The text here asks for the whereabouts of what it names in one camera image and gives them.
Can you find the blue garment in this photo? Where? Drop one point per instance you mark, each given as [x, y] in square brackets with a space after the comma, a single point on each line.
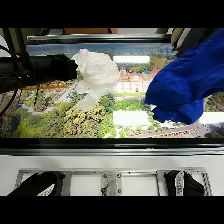
[186, 83]

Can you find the white garment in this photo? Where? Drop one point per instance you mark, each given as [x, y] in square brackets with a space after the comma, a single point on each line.
[98, 71]

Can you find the silver frame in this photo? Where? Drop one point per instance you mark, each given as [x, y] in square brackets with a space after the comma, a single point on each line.
[111, 183]

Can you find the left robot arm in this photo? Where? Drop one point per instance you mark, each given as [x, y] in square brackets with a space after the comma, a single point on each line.
[43, 70]

